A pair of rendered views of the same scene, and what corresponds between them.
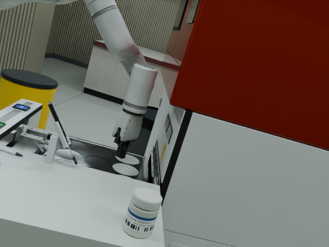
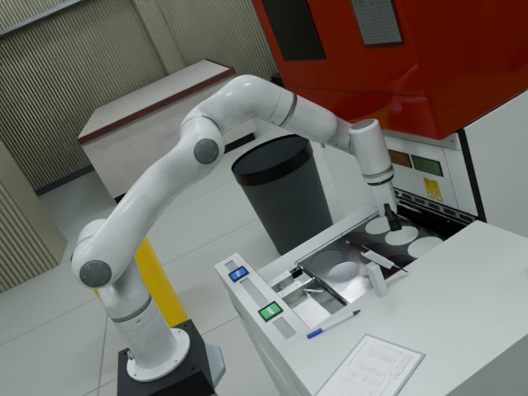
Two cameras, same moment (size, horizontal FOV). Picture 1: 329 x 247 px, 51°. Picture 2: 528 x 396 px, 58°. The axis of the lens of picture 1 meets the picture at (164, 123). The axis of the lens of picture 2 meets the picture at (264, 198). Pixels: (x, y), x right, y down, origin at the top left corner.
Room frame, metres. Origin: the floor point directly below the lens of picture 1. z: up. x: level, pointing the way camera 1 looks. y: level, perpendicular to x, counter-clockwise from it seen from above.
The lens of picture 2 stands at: (0.01, 0.57, 1.71)
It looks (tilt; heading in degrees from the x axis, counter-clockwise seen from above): 22 degrees down; 353
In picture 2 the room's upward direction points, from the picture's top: 24 degrees counter-clockwise
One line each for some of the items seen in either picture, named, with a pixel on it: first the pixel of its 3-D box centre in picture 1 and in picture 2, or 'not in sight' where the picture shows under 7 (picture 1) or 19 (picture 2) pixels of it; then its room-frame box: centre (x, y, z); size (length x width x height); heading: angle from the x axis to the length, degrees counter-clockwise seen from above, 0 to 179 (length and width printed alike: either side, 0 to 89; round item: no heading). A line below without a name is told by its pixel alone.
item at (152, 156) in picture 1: (151, 175); (424, 218); (1.23, -0.01, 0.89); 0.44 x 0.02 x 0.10; 7
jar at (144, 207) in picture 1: (142, 212); not in sight; (0.72, -0.01, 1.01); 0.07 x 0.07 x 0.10
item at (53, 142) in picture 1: (59, 142); (379, 267); (0.93, 0.27, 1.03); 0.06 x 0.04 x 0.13; 97
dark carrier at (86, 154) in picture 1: (97, 162); (373, 254); (1.19, 0.19, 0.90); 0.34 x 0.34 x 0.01; 7
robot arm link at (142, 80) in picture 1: (141, 84); (368, 145); (1.15, 0.11, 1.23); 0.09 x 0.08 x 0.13; 179
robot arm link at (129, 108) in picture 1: (134, 107); (378, 172); (1.15, 0.11, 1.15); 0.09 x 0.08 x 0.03; 151
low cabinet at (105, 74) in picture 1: (152, 77); (168, 121); (7.29, 0.52, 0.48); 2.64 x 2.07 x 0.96; 178
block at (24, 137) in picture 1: (31, 139); (291, 292); (1.21, 0.46, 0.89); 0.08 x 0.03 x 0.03; 97
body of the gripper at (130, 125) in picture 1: (129, 123); (384, 192); (1.15, 0.12, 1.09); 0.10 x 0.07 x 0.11; 151
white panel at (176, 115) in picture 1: (162, 133); (383, 170); (1.41, 0.00, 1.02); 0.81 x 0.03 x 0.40; 7
